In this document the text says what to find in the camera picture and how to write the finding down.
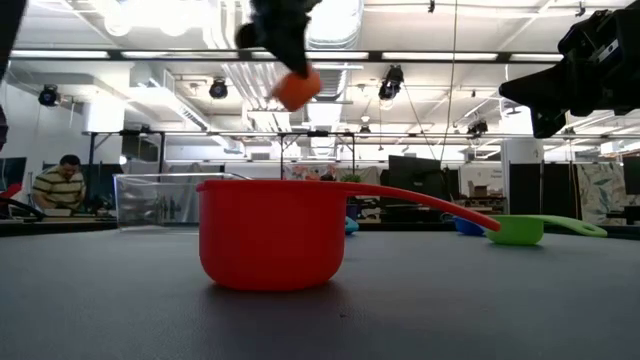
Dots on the leaf print curtain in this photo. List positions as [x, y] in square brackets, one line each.
[600, 192]

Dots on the teal plastic measuring cup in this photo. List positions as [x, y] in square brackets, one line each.
[351, 226]

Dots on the red flat object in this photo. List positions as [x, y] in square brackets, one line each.
[10, 190]

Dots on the cardboard box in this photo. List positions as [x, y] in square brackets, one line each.
[480, 190]

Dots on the black metal frame stand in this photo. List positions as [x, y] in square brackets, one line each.
[91, 165]
[281, 155]

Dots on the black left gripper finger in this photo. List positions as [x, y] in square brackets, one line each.
[296, 60]

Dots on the orange plastic measuring cup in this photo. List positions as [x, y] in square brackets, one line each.
[297, 90]

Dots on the red plastic measuring cup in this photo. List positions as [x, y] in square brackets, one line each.
[270, 235]

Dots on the blue plastic measuring cup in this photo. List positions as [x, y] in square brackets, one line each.
[467, 227]

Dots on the black partition panel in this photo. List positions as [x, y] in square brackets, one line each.
[525, 192]

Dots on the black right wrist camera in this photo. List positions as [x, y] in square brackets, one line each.
[592, 37]

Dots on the green potted plant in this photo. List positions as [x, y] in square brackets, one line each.
[351, 177]

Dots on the clear plastic basket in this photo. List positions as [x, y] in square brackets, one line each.
[155, 200]

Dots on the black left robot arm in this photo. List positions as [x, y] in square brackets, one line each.
[10, 30]

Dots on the colourful wall poster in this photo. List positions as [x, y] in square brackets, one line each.
[300, 172]

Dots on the person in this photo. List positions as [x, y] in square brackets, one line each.
[60, 187]
[328, 173]

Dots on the silver ventilation duct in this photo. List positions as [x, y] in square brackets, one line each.
[340, 25]

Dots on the green plastic measuring cup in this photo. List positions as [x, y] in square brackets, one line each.
[515, 230]

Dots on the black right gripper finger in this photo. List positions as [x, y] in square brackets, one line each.
[547, 124]
[540, 90]

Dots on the long ceiling light bar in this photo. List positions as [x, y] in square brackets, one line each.
[435, 56]

